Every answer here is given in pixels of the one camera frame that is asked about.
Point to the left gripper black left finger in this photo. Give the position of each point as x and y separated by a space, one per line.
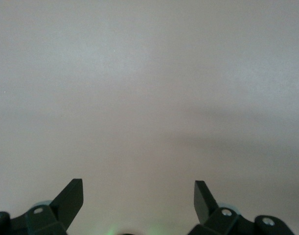
67 203

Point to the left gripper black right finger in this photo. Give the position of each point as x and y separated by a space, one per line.
204 205

